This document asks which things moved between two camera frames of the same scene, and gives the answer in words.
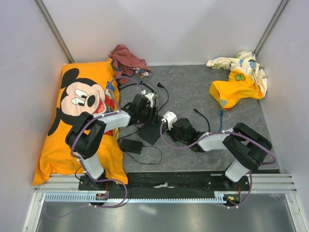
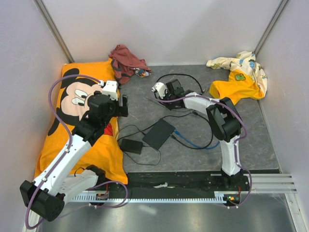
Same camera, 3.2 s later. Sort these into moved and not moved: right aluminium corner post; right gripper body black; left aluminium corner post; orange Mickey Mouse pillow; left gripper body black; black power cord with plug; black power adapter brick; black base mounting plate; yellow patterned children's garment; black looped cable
Moved: black power cord with plug; left gripper body black; right gripper body black; black looped cable
Not moved: black base mounting plate; orange Mickey Mouse pillow; left aluminium corner post; right aluminium corner post; yellow patterned children's garment; black power adapter brick
